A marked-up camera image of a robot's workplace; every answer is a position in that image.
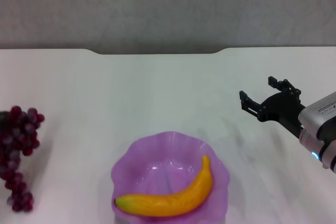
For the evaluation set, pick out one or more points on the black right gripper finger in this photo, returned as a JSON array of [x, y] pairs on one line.
[[284, 85], [249, 104]]

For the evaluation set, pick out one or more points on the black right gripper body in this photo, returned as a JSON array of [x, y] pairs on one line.
[[282, 108]]

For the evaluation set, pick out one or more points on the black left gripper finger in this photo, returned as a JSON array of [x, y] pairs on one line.
[[3, 119]]

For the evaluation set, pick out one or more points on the dark red grape bunch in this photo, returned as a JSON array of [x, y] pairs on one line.
[[18, 142]]

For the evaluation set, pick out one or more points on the yellow plastic banana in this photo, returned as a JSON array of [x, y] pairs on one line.
[[173, 203]]

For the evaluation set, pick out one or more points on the purple scalloped plastic plate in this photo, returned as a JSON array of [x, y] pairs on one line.
[[157, 166]]

